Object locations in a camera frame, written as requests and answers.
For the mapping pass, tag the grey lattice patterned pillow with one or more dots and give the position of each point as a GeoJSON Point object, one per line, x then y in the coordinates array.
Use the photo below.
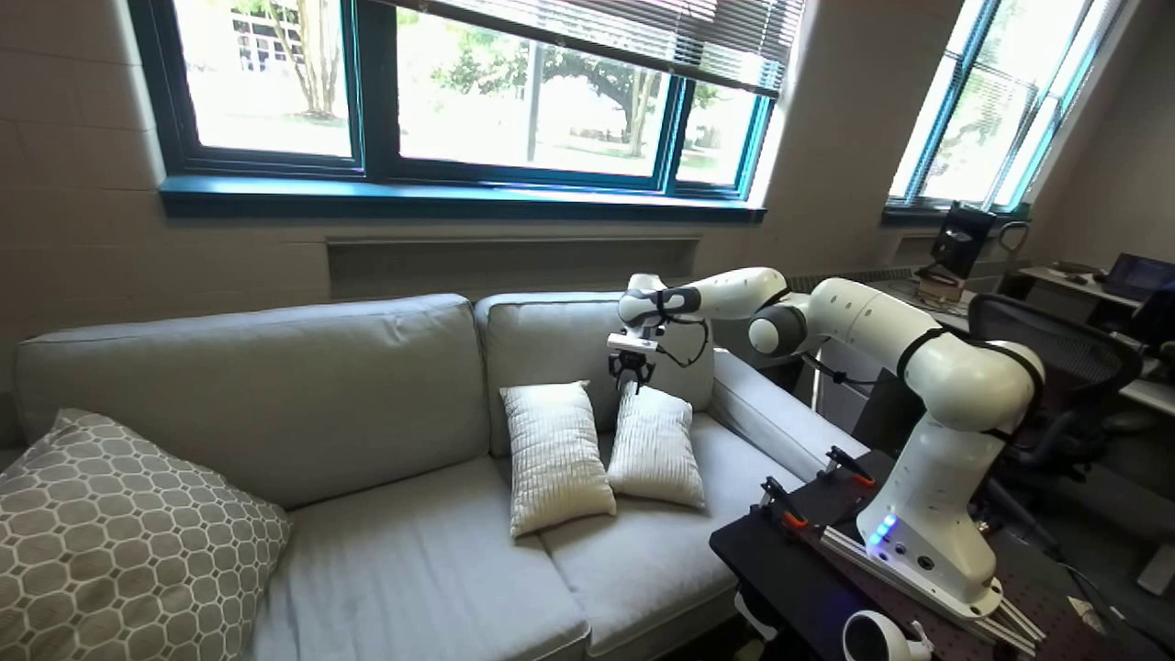
{"type": "Point", "coordinates": [121, 550]}

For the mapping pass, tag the grey fabric sofa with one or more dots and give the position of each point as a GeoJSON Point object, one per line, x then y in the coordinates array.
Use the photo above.
{"type": "Point", "coordinates": [307, 390]}

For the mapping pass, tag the cream pleated pillow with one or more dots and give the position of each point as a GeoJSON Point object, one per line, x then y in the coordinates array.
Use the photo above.
{"type": "Point", "coordinates": [659, 450]}
{"type": "Point", "coordinates": [555, 461]}

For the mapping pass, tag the silver base mounting plate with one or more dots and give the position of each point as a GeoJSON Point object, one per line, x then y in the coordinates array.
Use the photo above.
{"type": "Point", "coordinates": [846, 544]}

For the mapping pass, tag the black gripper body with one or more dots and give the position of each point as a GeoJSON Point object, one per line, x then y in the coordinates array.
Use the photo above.
{"type": "Point", "coordinates": [638, 362]}

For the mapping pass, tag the white VR controller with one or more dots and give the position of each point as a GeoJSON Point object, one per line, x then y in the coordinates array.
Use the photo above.
{"type": "Point", "coordinates": [917, 640]}

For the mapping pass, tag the black robot table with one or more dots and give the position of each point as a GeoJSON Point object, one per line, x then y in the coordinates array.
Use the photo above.
{"type": "Point", "coordinates": [785, 575]}

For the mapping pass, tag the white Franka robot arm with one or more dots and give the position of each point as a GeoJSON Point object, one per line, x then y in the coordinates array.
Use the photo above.
{"type": "Point", "coordinates": [968, 380]}

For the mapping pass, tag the wide blue framed window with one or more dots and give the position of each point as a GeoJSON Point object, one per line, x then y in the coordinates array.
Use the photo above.
{"type": "Point", "coordinates": [369, 123]}

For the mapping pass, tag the black desktop device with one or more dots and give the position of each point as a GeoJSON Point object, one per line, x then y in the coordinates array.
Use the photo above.
{"type": "Point", "coordinates": [968, 241]}

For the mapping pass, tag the dark laptop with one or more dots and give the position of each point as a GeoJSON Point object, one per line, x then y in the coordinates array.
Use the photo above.
{"type": "Point", "coordinates": [1143, 275]}

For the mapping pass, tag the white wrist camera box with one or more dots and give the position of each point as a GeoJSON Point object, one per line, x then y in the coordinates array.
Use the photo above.
{"type": "Point", "coordinates": [638, 339]}

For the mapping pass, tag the black office chair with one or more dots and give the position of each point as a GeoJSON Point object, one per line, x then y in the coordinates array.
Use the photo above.
{"type": "Point", "coordinates": [1076, 353]}

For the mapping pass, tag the narrow blue framed window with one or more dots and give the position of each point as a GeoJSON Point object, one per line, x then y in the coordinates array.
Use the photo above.
{"type": "Point", "coordinates": [1004, 123]}

